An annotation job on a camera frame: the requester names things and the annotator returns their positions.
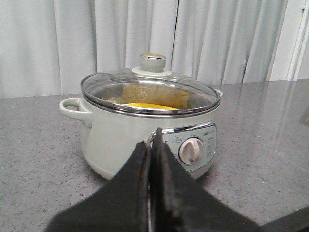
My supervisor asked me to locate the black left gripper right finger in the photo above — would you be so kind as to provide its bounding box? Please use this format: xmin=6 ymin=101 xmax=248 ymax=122
xmin=150 ymin=128 xmax=260 ymax=232

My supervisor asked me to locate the white vertical pole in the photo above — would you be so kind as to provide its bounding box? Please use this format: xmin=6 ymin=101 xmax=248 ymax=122
xmin=286 ymin=0 xmax=309 ymax=81

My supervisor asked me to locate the white pleated curtain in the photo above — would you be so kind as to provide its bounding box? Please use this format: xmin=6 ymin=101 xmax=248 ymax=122
xmin=0 ymin=0 xmax=309 ymax=99

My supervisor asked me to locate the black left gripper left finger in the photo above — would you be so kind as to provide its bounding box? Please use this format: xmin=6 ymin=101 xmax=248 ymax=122
xmin=45 ymin=142 xmax=150 ymax=232

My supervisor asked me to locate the pale green electric cooking pot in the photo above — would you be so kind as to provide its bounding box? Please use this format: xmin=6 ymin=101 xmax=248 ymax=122
xmin=59 ymin=98 xmax=218 ymax=179

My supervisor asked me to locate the glass pot lid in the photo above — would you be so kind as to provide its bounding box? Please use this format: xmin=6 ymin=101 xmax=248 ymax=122
xmin=81 ymin=53 xmax=223 ymax=118

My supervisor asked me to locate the yellow toy corn cob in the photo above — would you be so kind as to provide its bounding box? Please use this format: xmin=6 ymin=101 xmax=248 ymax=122
xmin=123 ymin=102 xmax=178 ymax=110

